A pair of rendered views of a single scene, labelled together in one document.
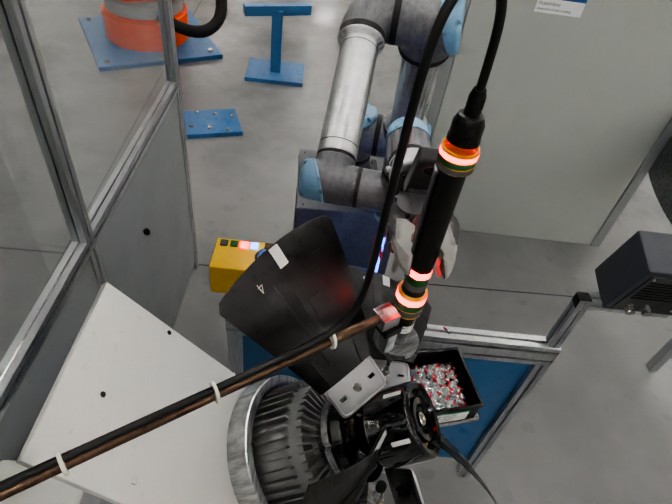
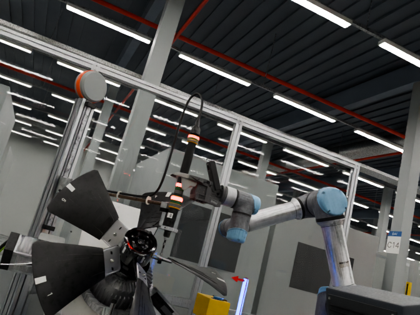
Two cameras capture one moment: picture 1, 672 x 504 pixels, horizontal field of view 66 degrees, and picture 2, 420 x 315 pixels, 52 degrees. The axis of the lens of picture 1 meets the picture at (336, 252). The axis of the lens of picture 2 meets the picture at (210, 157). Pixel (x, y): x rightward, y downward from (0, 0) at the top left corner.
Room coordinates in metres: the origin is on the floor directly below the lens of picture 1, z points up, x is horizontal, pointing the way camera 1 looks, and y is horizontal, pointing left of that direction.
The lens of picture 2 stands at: (0.20, -1.68, 1.21)
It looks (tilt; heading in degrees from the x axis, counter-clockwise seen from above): 13 degrees up; 76
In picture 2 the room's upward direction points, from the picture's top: 15 degrees clockwise
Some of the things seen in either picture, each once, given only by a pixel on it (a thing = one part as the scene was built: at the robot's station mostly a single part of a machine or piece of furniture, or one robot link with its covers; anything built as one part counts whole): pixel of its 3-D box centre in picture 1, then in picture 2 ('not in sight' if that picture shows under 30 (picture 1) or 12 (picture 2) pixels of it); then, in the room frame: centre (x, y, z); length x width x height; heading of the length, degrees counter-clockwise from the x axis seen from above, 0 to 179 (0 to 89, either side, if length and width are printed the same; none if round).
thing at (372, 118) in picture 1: (356, 130); (331, 303); (1.28, 0.00, 1.18); 0.13 x 0.12 x 0.14; 87
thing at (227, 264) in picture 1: (247, 269); (210, 309); (0.84, 0.20, 1.02); 0.16 x 0.10 x 0.11; 94
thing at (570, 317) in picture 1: (567, 321); not in sight; (0.90, -0.62, 0.96); 0.03 x 0.03 x 0.20; 4
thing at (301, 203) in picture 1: (329, 287); not in sight; (1.29, 0.00, 0.50); 0.30 x 0.30 x 1.00; 8
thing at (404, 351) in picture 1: (396, 325); (169, 217); (0.49, -0.11, 1.33); 0.09 x 0.07 x 0.10; 129
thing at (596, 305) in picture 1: (622, 304); not in sight; (0.90, -0.72, 1.04); 0.24 x 0.03 x 0.03; 94
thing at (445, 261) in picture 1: (441, 260); (185, 182); (0.51, -0.14, 1.47); 0.09 x 0.03 x 0.06; 14
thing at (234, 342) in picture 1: (237, 400); not in sight; (0.83, 0.24, 0.39); 0.04 x 0.04 x 0.78; 4
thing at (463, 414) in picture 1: (426, 387); not in sight; (0.70, -0.27, 0.85); 0.22 x 0.17 x 0.07; 109
